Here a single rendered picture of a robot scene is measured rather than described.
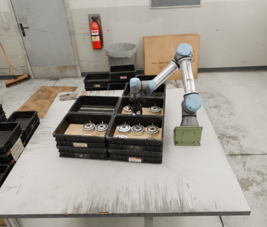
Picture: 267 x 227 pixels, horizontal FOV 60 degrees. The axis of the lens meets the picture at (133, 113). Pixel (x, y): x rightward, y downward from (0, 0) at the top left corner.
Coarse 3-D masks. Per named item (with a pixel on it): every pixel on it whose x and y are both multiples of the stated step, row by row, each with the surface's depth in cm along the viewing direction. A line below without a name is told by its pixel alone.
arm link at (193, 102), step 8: (184, 48) 175; (176, 56) 182; (184, 56) 175; (184, 64) 175; (184, 72) 174; (192, 72) 175; (184, 80) 174; (192, 80) 172; (184, 88) 174; (192, 88) 171; (184, 96) 172; (192, 96) 166; (184, 104) 173; (192, 104) 166; (200, 104) 166; (192, 112) 174
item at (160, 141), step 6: (162, 120) 175; (162, 126) 168; (108, 132) 167; (162, 132) 162; (108, 138) 160; (114, 138) 159; (120, 138) 159; (126, 138) 158; (132, 138) 158; (138, 138) 158; (162, 138) 157
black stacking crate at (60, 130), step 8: (64, 120) 183; (72, 120) 193; (80, 120) 191; (88, 120) 190; (96, 120) 189; (104, 120) 188; (64, 128) 184; (56, 144) 173; (64, 144) 171; (72, 144) 170; (88, 144) 167; (96, 144) 166; (104, 144) 165
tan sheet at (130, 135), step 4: (116, 128) 185; (144, 128) 184; (160, 128) 183; (116, 132) 181; (144, 132) 179; (160, 132) 178; (128, 136) 176; (132, 136) 176; (136, 136) 175; (140, 136) 175; (144, 136) 175; (148, 136) 175; (152, 136) 175; (156, 136) 174; (160, 136) 174
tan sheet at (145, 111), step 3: (123, 108) 211; (144, 108) 209; (147, 108) 209; (123, 111) 207; (144, 111) 205; (147, 111) 205; (162, 111) 204; (147, 114) 200; (150, 114) 200; (159, 114) 200
